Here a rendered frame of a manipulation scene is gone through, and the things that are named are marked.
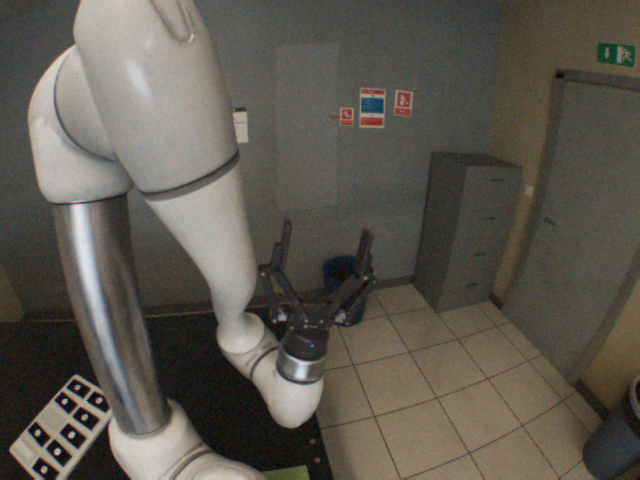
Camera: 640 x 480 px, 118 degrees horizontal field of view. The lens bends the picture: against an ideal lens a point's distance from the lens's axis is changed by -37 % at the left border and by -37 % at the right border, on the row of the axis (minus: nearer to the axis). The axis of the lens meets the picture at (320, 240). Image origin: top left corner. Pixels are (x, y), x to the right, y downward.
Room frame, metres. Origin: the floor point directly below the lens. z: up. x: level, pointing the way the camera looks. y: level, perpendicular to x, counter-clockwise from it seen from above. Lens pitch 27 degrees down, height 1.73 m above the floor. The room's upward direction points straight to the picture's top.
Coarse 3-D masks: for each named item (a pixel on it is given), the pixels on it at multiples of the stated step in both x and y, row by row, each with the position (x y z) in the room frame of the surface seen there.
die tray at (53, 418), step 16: (80, 400) 0.40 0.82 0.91; (48, 416) 0.30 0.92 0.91; (64, 416) 0.32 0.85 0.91; (96, 416) 0.36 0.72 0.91; (48, 432) 0.24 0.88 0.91; (80, 432) 0.29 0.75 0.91; (96, 432) 0.31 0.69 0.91; (16, 448) 0.14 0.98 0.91; (32, 448) 0.16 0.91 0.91; (80, 448) 0.23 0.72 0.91; (32, 464) 0.11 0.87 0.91
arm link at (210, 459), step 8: (200, 456) 0.20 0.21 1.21; (208, 456) 0.20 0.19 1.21; (216, 456) 0.20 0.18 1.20; (192, 464) 0.17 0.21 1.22; (200, 464) 0.17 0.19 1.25; (208, 464) 0.17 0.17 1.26; (216, 464) 0.17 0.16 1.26; (224, 464) 0.17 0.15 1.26; (232, 464) 0.17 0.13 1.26; (240, 464) 0.18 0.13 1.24; (184, 472) 0.16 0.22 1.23; (192, 472) 0.15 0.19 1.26; (200, 472) 0.15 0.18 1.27; (208, 472) 0.15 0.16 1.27; (216, 472) 0.15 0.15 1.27; (224, 472) 0.15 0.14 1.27; (232, 472) 0.16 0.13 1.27; (240, 472) 0.16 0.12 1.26; (248, 472) 0.16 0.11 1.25; (256, 472) 0.17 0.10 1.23
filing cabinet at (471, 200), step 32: (448, 160) 2.17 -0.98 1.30; (480, 160) 2.20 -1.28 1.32; (448, 192) 2.12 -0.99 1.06; (480, 192) 1.97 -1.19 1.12; (512, 192) 2.06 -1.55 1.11; (448, 224) 2.05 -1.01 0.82; (480, 224) 1.99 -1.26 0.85; (448, 256) 1.97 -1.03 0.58; (480, 256) 2.01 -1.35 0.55; (416, 288) 2.33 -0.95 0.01; (448, 288) 1.95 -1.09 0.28; (480, 288) 2.04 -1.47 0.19
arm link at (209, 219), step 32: (192, 192) 0.21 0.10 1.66; (224, 192) 0.24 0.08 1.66; (192, 224) 0.22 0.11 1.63; (224, 224) 0.24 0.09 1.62; (192, 256) 0.25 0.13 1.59; (224, 256) 0.24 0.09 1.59; (224, 288) 0.26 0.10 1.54; (224, 320) 0.38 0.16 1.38; (256, 320) 0.46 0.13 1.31; (224, 352) 0.41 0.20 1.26; (256, 352) 0.41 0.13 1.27
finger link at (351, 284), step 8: (352, 280) 0.40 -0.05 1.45; (360, 280) 0.40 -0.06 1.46; (344, 288) 0.40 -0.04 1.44; (352, 288) 0.39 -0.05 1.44; (328, 296) 0.41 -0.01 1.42; (336, 296) 0.39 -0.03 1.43; (344, 296) 0.39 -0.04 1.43; (336, 304) 0.38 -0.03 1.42; (328, 312) 0.37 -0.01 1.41; (320, 320) 0.37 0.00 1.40
